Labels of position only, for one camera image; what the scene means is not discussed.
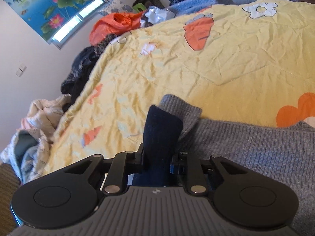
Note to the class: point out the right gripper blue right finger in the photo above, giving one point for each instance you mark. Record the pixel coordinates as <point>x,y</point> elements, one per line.
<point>178,163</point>

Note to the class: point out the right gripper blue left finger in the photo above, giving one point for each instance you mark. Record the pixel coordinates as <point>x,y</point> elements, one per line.
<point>138,158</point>

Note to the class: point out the grey sweater with navy sleeves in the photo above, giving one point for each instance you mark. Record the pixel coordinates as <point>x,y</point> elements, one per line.
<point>283,154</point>

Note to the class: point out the dark patterned clothes heap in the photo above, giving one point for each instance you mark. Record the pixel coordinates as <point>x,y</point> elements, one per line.
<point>81,69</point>

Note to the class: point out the cream floral blanket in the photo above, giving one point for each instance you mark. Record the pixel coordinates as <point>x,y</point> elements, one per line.
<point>29,148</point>

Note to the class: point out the yellow carrot print quilt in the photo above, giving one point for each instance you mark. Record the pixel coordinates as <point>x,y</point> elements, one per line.
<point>251,63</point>

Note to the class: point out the orange plastic bag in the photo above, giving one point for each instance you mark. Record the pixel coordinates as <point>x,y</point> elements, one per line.
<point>114,23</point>

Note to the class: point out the white crumpled plastic bag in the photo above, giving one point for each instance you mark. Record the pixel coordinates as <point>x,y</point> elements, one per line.
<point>155,15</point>

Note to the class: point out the floral pillow by window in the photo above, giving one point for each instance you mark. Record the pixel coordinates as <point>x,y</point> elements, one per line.
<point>115,6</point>

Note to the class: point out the light blue towel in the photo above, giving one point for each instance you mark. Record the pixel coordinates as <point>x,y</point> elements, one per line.
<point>193,6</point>

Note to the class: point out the white wall switch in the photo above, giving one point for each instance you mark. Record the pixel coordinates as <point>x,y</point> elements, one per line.
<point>21,69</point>

